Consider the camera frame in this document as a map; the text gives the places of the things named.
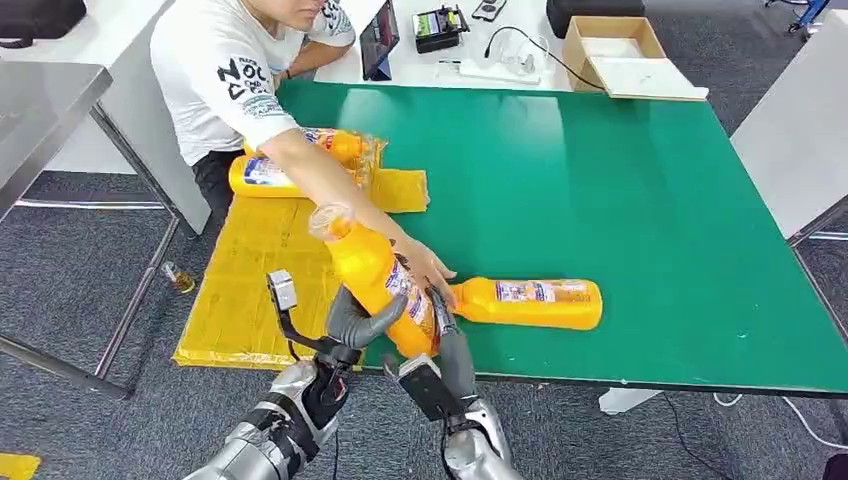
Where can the robot left hand grey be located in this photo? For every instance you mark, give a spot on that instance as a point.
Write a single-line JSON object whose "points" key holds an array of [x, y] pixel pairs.
{"points": [[361, 331]]}

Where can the person's right hand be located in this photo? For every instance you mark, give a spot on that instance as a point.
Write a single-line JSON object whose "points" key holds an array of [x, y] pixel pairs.
{"points": [[424, 265]]}

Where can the robot right hand grey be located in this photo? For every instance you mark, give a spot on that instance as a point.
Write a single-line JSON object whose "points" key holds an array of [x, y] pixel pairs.
{"points": [[457, 371]]}

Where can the orange drink bottle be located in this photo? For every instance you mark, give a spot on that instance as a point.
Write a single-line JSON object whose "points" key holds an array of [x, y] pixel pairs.
{"points": [[341, 146], [265, 189], [477, 306], [368, 265]]}

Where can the robot right arm silver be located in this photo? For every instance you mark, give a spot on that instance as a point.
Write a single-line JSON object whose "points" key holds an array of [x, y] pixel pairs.
{"points": [[477, 457]]}

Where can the robot left arm silver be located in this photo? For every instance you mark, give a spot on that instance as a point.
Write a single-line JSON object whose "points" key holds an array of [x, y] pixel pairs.
{"points": [[265, 437]]}

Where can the yellow plastic sheet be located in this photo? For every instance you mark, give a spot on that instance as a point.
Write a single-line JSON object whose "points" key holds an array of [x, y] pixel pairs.
{"points": [[252, 265]]}

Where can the white table foot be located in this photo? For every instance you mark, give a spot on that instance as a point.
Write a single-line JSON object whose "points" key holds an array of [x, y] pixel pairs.
{"points": [[629, 399]]}

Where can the small glass bottle amber liquid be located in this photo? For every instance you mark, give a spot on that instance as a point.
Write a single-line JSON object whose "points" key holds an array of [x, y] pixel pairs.
{"points": [[182, 281]]}

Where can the white desk with tablet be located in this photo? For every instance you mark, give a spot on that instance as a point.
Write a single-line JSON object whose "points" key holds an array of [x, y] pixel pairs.
{"points": [[430, 66]]}

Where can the white power strip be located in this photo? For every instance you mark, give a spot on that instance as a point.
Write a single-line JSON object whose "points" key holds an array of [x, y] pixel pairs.
{"points": [[497, 70]]}

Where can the black device with label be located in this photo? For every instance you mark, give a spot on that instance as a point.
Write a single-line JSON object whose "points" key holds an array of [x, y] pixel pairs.
{"points": [[437, 36]]}

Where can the black tablet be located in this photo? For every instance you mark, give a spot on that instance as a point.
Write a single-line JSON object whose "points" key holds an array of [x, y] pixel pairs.
{"points": [[379, 36]]}

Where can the clear plastic bag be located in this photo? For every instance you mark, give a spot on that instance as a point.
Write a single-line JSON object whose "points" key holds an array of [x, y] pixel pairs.
{"points": [[523, 50]]}

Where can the green table mat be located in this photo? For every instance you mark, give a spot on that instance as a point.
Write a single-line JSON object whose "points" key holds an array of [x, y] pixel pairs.
{"points": [[662, 232]]}

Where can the open cardboard box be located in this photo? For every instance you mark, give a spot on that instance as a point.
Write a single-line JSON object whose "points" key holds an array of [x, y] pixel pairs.
{"points": [[575, 53]]}

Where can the smartphone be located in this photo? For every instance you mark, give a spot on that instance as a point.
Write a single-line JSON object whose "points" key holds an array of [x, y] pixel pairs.
{"points": [[489, 8]]}

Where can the person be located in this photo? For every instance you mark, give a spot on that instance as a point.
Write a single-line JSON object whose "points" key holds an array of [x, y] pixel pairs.
{"points": [[199, 99]]}

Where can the white board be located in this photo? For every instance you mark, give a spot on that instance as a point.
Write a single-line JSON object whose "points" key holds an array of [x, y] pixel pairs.
{"points": [[642, 79]]}

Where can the black case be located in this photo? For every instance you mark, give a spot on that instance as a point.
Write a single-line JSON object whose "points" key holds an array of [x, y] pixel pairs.
{"points": [[590, 10]]}

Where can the white desk with bag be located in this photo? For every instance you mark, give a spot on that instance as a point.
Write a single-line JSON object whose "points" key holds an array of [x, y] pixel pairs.
{"points": [[126, 112]]}

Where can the yellow scrap on floor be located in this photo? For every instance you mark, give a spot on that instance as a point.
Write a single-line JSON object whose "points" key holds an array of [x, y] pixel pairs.
{"points": [[16, 467]]}

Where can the white empty desk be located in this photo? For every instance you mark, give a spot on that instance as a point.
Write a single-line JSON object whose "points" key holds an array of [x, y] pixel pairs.
{"points": [[795, 132]]}

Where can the black bag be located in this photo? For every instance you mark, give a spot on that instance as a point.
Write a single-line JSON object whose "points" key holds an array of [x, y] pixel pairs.
{"points": [[40, 16]]}

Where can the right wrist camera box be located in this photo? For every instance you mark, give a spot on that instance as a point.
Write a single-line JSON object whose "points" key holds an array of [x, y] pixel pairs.
{"points": [[424, 387]]}

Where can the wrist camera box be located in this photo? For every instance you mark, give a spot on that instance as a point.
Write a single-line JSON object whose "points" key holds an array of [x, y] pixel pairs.
{"points": [[281, 291], [424, 387]]}

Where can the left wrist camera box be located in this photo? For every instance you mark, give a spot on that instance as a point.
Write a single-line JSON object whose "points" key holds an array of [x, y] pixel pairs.
{"points": [[281, 291]]}

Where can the steel frame table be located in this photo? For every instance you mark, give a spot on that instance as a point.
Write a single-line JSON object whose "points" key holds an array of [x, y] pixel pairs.
{"points": [[40, 112]]}

